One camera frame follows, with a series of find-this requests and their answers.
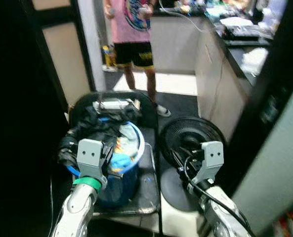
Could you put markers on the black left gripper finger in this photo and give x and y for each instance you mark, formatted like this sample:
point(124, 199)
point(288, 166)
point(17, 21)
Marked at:
point(115, 157)

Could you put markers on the blue and yellow garment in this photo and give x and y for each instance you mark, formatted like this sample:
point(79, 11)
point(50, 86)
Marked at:
point(119, 162)

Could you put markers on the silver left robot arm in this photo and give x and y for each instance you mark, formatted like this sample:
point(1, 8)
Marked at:
point(77, 212)

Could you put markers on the black floor fan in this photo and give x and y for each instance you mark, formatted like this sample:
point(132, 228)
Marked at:
point(186, 131)

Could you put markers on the black garment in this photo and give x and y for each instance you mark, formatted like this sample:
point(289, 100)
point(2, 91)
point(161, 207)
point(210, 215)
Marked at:
point(92, 128)

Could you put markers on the blue plastic laundry basin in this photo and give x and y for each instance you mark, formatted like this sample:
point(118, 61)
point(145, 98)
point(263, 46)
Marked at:
point(121, 190)

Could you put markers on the white flat box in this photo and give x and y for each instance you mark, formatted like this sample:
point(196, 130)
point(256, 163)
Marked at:
point(111, 104)

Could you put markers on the black metal chair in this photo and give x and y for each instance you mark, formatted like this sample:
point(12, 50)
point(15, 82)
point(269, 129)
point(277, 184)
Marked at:
point(148, 111)

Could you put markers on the beige kitchen counter cabinet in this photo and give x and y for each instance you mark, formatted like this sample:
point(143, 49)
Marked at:
point(220, 84)

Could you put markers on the yellow bottle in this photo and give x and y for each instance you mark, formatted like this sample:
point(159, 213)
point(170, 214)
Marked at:
point(108, 57)

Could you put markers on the dark framed beige door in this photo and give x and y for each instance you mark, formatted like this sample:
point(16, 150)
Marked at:
point(62, 54)

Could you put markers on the white crumpled cloth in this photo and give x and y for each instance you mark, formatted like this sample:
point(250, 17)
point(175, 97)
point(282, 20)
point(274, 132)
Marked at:
point(255, 59)

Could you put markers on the person in pink shirt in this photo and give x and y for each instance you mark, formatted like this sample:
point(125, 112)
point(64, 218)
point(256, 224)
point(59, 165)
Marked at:
point(131, 24)

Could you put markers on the white plate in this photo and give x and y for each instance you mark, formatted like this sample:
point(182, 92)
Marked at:
point(236, 21)

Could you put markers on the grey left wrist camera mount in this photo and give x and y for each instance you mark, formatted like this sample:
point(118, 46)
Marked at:
point(90, 155)

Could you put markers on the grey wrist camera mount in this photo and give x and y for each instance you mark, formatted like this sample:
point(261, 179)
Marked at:
point(213, 155)
point(90, 155)

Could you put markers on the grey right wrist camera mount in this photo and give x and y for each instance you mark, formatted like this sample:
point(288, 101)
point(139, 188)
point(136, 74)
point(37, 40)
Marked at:
point(213, 155)

